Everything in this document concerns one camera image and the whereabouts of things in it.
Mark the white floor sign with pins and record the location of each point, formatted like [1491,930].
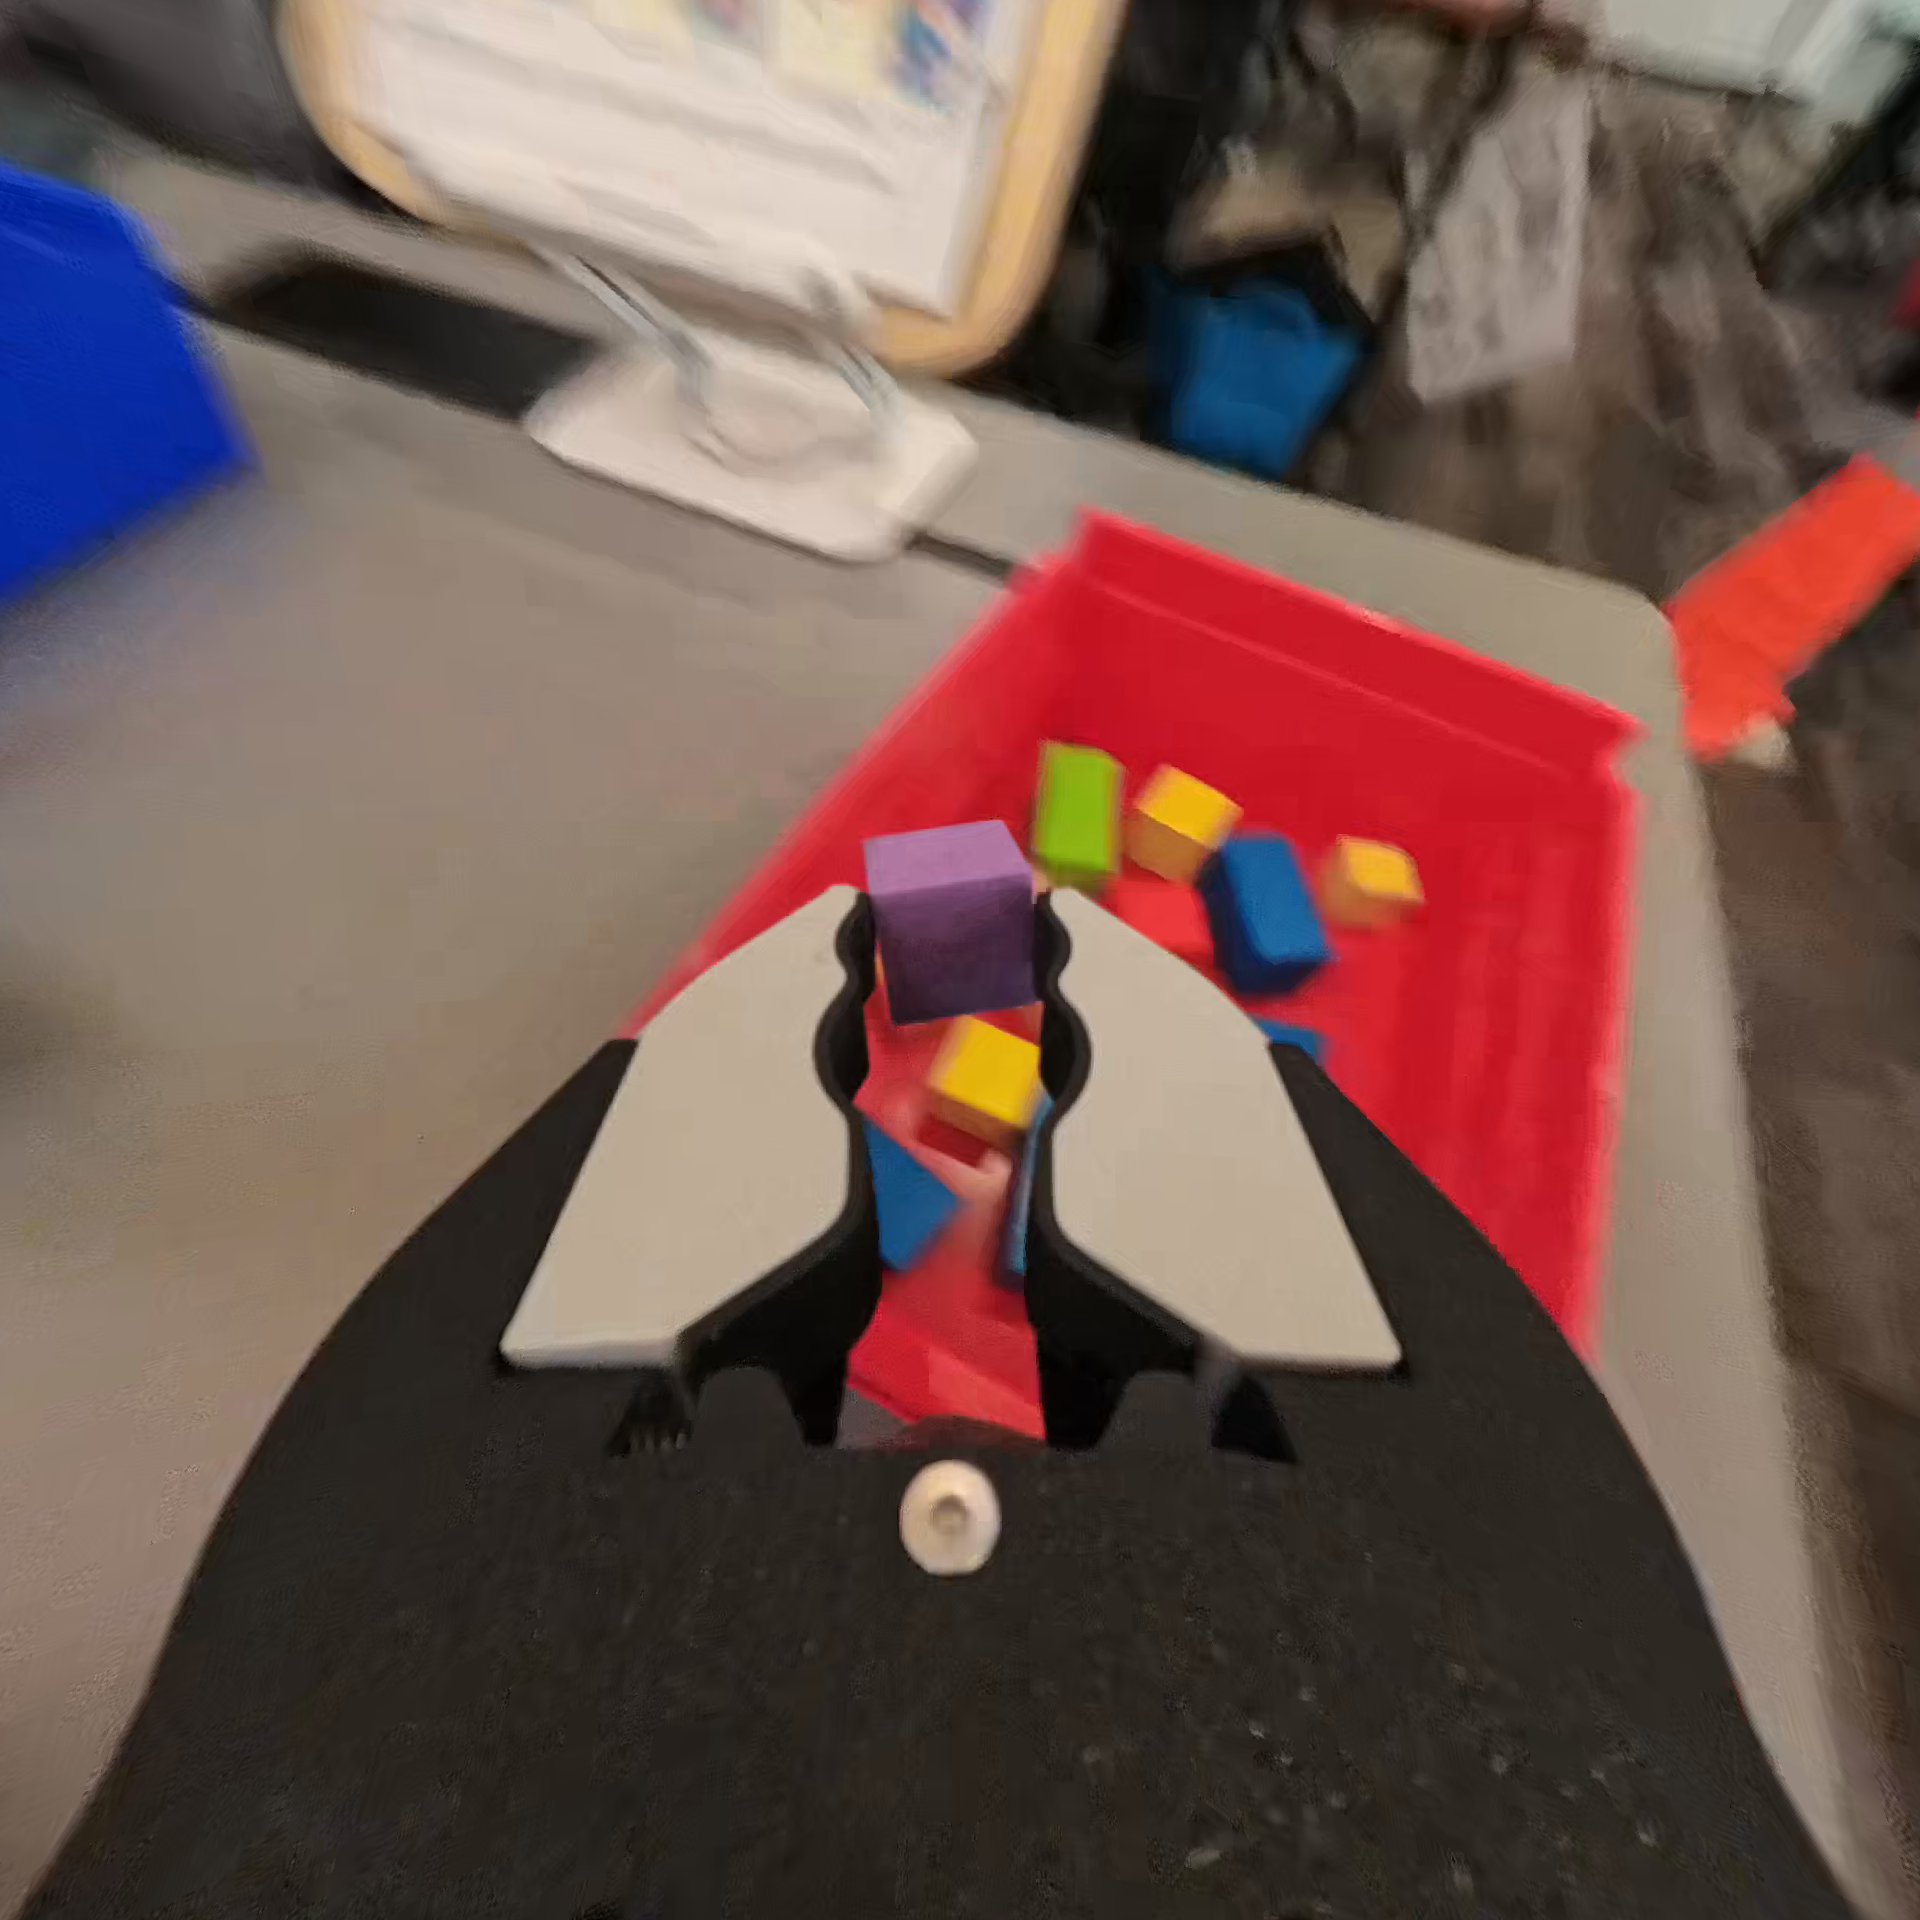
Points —
[1501,242]

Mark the red floor object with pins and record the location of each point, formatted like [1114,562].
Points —
[1803,603]

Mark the blue floor tub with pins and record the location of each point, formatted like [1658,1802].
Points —
[1260,376]

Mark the red plastic bin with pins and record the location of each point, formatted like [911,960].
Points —
[1501,901]

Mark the white board stand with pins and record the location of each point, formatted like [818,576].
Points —
[767,451]

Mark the instruction sheet board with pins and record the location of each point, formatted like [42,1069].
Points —
[721,136]

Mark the purple wooden block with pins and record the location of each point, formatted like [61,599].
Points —
[957,924]

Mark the pile of coloured wooden blocks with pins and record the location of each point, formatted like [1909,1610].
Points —
[1260,901]

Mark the grey desk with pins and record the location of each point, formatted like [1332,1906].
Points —
[391,812]

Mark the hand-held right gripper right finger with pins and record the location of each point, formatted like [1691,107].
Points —
[1207,1187]

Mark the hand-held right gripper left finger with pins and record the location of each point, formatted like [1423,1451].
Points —
[692,1187]

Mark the blue plastic bin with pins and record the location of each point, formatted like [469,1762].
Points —
[93,392]

